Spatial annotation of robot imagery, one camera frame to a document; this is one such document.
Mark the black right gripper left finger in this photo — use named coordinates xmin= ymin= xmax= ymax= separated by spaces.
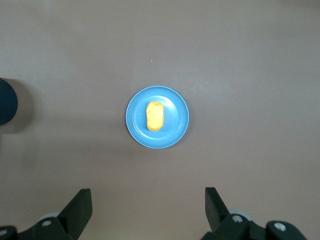
xmin=0 ymin=188 xmax=93 ymax=240

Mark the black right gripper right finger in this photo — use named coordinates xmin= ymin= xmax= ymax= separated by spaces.
xmin=201 ymin=186 xmax=307 ymax=240

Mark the blue plate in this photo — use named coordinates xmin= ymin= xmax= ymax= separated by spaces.
xmin=125 ymin=85 xmax=190 ymax=150

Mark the brown table cover mat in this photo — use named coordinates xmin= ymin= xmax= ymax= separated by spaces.
xmin=0 ymin=0 xmax=320 ymax=240

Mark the black pot with blue handle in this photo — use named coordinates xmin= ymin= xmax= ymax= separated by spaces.
xmin=0 ymin=77 xmax=19 ymax=126

